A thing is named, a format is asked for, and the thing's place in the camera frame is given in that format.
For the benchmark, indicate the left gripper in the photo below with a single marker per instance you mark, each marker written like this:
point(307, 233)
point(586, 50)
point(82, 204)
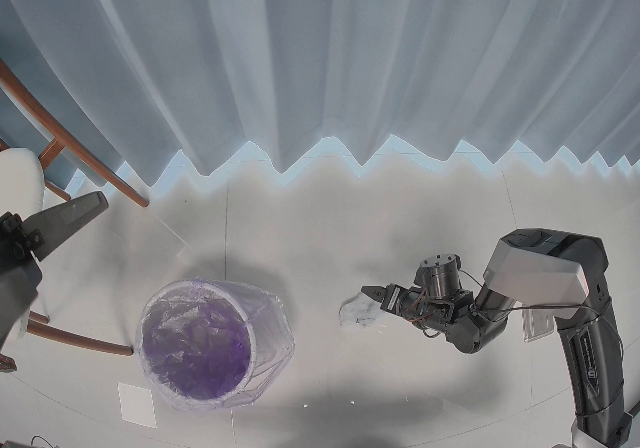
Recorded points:
point(15, 296)

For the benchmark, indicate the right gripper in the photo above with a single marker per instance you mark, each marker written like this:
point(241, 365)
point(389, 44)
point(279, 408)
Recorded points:
point(407, 303)

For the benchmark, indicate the white paper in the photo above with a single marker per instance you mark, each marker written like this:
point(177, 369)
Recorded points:
point(357, 313)

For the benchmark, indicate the purple plastic bag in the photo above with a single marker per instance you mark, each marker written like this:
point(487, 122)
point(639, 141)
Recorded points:
point(200, 351)

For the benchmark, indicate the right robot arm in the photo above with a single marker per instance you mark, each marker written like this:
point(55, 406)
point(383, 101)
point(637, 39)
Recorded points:
point(535, 266)

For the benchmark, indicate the white trash bin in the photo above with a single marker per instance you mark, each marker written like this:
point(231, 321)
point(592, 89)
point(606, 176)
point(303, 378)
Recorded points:
point(253, 343)

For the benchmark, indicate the white cushioned wooden chair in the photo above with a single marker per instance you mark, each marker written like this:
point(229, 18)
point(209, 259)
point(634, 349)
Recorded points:
point(17, 176)

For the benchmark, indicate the pale blue curtain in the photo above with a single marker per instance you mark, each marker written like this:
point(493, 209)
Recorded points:
point(300, 36)

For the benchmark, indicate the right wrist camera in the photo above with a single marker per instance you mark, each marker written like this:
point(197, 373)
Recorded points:
point(419, 278)

